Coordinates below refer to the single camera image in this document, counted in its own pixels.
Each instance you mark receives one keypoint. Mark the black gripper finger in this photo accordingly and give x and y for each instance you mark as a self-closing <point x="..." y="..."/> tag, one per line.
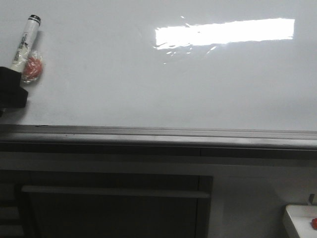
<point x="12" y="95"/>

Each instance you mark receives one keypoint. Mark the red magnet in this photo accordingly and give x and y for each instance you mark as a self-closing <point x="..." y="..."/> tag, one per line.
<point x="33" y="68"/>

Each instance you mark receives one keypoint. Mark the white whiteboard marker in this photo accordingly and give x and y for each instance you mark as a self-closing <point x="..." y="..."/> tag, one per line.
<point x="26" y="42"/>

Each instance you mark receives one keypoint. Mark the white whiteboard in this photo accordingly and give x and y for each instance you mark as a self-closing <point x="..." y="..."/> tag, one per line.
<point x="218" y="64"/>

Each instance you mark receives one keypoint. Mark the white box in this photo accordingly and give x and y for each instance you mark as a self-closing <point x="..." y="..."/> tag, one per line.
<point x="297" y="220"/>

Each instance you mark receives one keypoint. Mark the small red object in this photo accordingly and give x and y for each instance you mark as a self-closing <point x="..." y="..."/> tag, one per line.
<point x="314" y="223"/>

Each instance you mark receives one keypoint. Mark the grey whiteboard tray rail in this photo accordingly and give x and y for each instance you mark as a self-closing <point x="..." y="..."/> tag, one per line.
<point x="174" y="137"/>

